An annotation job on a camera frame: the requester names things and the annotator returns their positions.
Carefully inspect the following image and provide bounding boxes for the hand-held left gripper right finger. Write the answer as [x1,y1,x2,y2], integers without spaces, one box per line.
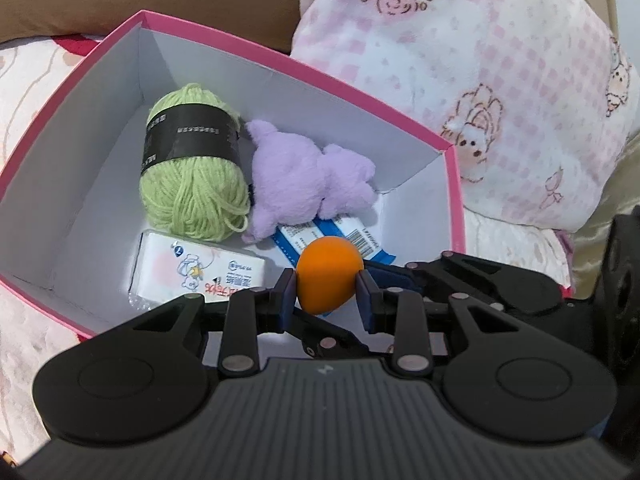
[356,270,525,376]

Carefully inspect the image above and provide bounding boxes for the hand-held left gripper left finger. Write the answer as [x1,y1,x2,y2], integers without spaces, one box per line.
[131,268,297,375]

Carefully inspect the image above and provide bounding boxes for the gold shiny cloth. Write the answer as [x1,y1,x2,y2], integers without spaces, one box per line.
[570,132,640,248]

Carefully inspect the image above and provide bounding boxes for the pink checked pillow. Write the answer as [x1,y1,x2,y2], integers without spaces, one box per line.
[290,0,633,233]

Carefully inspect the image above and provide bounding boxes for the pink cardboard box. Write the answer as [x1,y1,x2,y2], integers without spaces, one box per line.
[0,9,467,338]

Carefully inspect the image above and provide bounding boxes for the white tissue pack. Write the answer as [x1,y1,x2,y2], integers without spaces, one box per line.
[127,230,268,306]

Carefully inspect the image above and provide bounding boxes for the purple plush toy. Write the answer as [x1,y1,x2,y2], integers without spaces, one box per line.
[241,119,377,242]

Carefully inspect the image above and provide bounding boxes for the orange ball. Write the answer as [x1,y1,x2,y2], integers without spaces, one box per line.
[296,237,364,316]

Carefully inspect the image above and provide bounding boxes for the green yarn ball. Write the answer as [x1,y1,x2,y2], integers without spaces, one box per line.
[138,83,252,241]

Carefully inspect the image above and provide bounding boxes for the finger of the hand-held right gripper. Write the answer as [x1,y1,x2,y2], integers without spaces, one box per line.
[292,309,371,360]
[364,251,506,305]

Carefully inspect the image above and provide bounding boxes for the printed bear blanket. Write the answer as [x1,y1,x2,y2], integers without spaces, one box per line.
[0,34,573,461]

